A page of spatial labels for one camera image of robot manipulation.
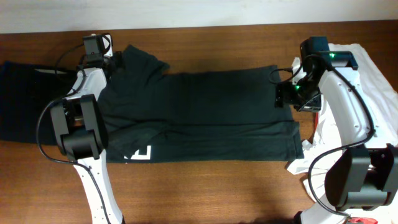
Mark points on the white t-shirt pile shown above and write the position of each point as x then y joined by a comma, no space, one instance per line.
373,93

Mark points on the dark green t-shirt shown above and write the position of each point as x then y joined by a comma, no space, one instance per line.
153,116

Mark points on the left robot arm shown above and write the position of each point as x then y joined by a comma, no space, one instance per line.
82,137

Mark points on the red object at edge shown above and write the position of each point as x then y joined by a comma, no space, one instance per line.
360,220

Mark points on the folded black garment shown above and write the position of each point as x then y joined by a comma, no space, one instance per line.
25,91

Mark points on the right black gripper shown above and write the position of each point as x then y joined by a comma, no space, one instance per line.
284,96

